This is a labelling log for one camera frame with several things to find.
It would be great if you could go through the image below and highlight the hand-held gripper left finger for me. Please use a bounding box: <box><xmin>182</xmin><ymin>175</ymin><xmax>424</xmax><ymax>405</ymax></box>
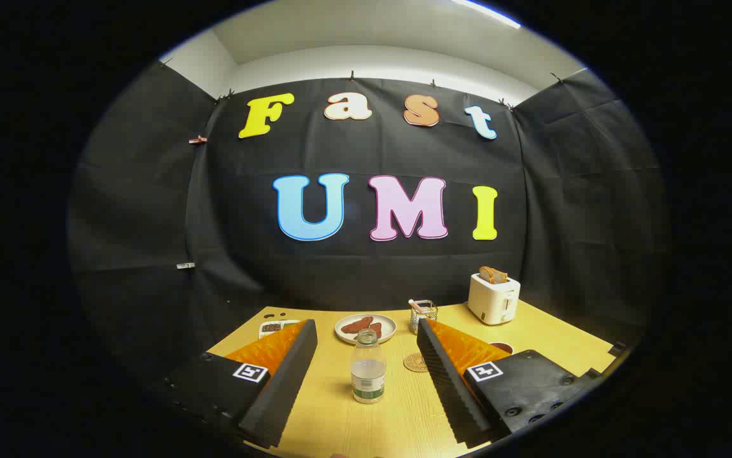
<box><xmin>165</xmin><ymin>319</ymin><xmax>318</xmax><ymax>449</ymax></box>

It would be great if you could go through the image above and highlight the metal wire basket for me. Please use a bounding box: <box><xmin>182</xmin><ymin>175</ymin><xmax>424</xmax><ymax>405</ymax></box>
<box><xmin>409</xmin><ymin>300</ymin><xmax>439</xmax><ymax>335</ymax></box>

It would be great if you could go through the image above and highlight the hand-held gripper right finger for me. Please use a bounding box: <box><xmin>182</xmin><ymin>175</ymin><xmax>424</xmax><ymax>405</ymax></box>
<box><xmin>416</xmin><ymin>318</ymin><xmax>602</xmax><ymax>449</ymax></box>

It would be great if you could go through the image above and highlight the clear plastic juice bottle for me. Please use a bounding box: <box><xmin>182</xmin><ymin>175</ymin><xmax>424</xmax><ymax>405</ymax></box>
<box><xmin>350</xmin><ymin>329</ymin><xmax>386</xmax><ymax>405</ymax></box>

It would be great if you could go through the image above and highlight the black backdrop cloth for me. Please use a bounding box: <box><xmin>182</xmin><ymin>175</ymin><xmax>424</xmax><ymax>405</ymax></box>
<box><xmin>67</xmin><ymin>60</ymin><xmax>669</xmax><ymax>382</ymax></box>

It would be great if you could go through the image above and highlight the white round plate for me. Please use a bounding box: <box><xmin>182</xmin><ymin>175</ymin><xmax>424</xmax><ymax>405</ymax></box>
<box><xmin>334</xmin><ymin>314</ymin><xmax>397</xmax><ymax>345</ymax></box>

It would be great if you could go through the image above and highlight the white toaster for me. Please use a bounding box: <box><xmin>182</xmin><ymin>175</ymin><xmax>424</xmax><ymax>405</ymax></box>
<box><xmin>468</xmin><ymin>272</ymin><xmax>521</xmax><ymax>326</ymax></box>

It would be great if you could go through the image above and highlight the white divided condiment tray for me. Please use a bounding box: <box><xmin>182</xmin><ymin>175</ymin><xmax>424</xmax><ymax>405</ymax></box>
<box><xmin>258</xmin><ymin>319</ymin><xmax>301</xmax><ymax>339</ymax></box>

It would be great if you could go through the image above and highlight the wooden table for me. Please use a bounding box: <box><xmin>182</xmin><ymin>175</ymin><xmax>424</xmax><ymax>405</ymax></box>
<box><xmin>206</xmin><ymin>300</ymin><xmax>628</xmax><ymax>458</ymax></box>

